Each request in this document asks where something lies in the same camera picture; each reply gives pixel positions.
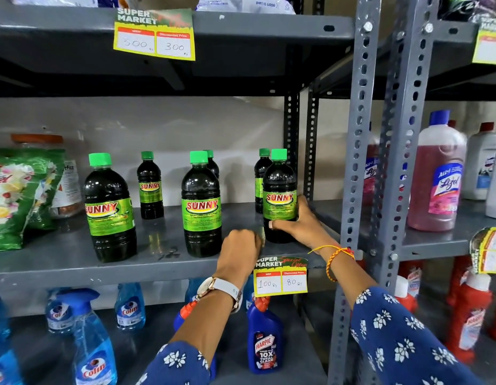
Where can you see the white bottle red cap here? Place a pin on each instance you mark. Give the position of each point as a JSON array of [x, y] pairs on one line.
[[480, 164]]

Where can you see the yellow green price tag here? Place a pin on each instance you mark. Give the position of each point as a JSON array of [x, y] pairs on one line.
[[490, 48], [490, 250], [153, 40], [280, 282]]

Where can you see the blue toilet cleaner bottle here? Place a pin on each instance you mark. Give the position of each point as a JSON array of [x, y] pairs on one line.
[[264, 344], [187, 310]]

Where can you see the person's left forearm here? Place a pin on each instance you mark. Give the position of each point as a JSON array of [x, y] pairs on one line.
[[204, 324]]

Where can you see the group of blue Colin sprays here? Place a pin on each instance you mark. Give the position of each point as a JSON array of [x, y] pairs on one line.
[[93, 356]]

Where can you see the person's left hand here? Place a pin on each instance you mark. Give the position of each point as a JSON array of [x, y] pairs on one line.
[[240, 256]]

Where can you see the dark patterned packet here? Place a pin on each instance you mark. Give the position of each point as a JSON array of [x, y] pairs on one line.
[[464, 5]]

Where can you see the grey metal shelf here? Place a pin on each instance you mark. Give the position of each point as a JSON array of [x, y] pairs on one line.
[[71, 256]]

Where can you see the blue floral top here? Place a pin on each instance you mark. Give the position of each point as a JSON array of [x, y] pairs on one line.
[[392, 336]]

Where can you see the green detergent packet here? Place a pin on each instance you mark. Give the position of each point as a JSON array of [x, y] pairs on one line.
[[15, 204], [57, 156]]

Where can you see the green bottle dark liquid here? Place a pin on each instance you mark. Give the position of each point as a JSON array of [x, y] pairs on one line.
[[280, 184], [109, 220], [201, 212]]

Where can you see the person's right hand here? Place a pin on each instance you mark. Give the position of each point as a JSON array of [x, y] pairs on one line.
[[308, 226]]

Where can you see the clear jar orange lid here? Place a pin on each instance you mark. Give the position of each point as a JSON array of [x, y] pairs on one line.
[[69, 188]]

